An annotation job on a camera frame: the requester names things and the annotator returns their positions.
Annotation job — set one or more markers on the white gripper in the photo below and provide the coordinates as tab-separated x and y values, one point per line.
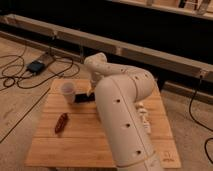
93	82

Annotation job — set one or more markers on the black eraser block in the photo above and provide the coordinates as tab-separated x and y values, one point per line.
81	98

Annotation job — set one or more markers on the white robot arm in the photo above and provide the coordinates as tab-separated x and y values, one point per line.
117	88

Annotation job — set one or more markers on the translucent plastic cup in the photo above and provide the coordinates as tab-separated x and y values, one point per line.
68	91

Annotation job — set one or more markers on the red-brown chili pepper toy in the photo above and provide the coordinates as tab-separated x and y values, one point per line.
61	122

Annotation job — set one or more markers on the small white figurine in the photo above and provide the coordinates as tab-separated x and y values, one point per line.
143	114

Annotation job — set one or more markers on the blue power adapter box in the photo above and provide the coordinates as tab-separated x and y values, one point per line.
35	67

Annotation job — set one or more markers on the wooden table board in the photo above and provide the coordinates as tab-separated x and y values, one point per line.
82	143

